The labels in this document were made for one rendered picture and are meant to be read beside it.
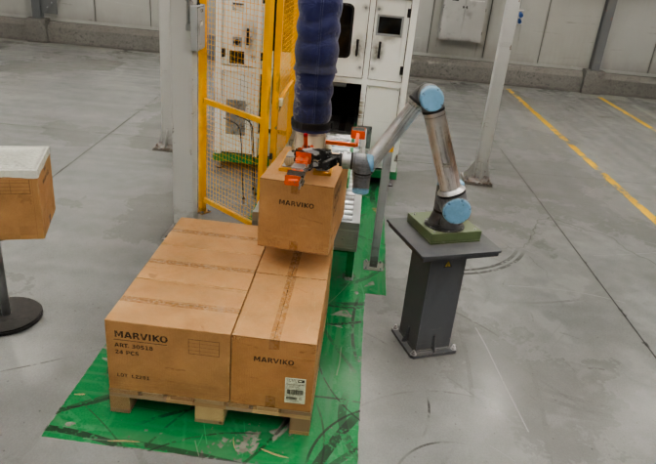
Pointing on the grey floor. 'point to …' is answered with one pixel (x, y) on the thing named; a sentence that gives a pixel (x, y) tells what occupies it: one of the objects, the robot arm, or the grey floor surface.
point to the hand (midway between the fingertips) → (303, 156)
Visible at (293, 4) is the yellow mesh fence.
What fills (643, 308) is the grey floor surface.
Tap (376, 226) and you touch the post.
